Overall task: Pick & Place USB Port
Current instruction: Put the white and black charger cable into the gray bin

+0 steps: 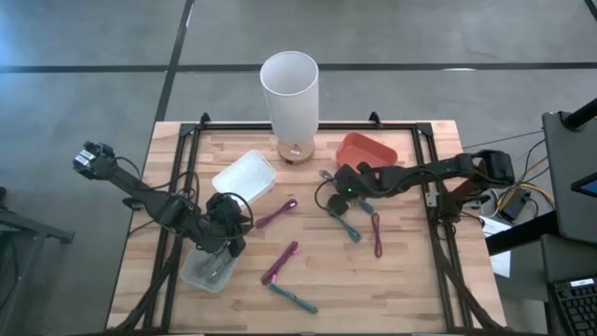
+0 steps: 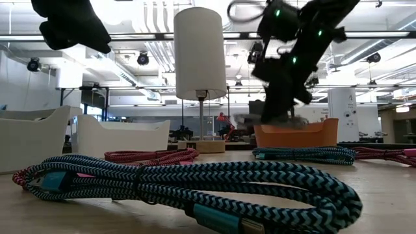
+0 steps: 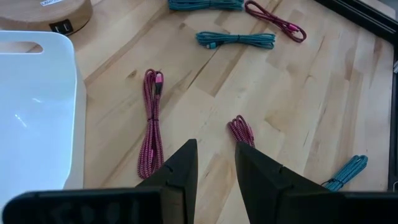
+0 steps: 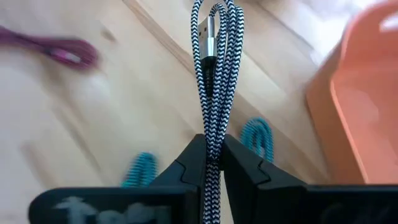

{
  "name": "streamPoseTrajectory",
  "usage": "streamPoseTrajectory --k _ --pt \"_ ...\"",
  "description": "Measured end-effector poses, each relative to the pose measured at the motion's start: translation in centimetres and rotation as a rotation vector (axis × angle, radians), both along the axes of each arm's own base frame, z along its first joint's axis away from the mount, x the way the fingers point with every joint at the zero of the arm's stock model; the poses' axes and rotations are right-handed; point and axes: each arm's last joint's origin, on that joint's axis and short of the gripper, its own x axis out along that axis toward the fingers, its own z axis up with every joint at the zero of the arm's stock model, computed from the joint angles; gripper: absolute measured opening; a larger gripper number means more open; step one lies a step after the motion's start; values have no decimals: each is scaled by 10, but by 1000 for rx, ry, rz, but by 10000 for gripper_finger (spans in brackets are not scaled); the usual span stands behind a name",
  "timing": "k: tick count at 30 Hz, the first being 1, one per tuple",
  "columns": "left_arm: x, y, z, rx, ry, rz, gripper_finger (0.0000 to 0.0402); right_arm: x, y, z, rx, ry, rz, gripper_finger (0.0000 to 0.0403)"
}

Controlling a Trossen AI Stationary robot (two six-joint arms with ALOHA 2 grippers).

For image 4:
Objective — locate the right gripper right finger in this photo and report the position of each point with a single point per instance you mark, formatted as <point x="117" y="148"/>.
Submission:
<point x="273" y="202"/>

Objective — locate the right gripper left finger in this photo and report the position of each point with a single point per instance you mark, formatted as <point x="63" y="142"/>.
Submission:
<point x="174" y="205"/>

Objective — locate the orange plastic bin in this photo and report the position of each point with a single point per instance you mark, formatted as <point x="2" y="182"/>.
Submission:
<point x="367" y="109"/>

